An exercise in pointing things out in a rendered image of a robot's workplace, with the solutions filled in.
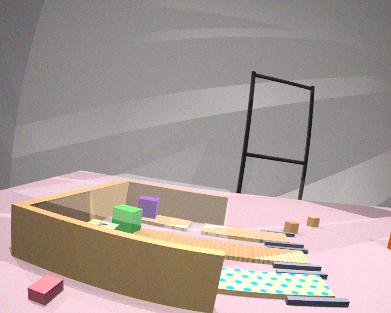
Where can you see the pink rectangular block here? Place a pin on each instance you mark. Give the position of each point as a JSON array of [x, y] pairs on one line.
[[45, 289]]

